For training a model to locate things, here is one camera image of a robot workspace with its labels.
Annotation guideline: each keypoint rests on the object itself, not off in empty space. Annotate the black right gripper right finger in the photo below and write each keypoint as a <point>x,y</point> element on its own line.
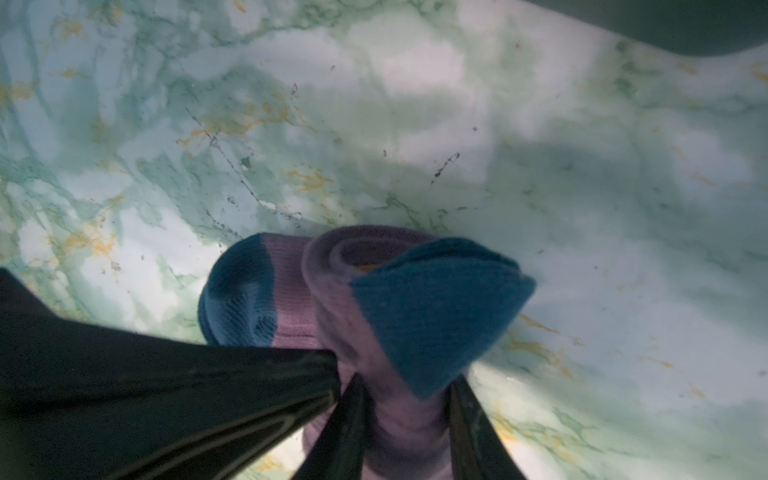
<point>477,452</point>

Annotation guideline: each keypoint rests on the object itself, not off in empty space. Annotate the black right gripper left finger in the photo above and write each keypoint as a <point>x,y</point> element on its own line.
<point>338,453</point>

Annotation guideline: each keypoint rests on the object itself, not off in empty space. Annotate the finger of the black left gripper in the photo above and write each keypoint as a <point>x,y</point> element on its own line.
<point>81,401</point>

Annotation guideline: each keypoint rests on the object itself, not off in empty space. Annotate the purple teal sock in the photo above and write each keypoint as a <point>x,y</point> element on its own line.
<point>406,311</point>

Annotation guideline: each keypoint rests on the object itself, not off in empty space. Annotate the green compartment tray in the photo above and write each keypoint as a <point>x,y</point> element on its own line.
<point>702,28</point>

